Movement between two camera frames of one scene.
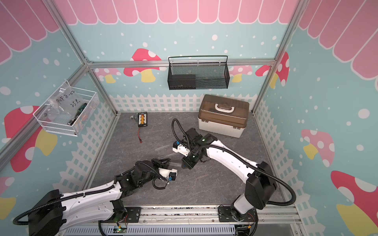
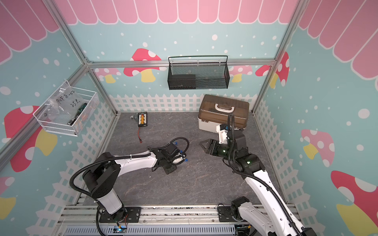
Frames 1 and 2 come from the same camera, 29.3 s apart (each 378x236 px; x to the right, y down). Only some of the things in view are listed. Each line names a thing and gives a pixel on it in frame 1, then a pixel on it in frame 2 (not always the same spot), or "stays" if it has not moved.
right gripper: [187, 164] → [212, 142]
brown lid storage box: [223, 115] stays
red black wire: [139, 135] stays
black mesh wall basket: [198, 76] stays
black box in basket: [182, 82] stays
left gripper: [163, 166] → [169, 170]
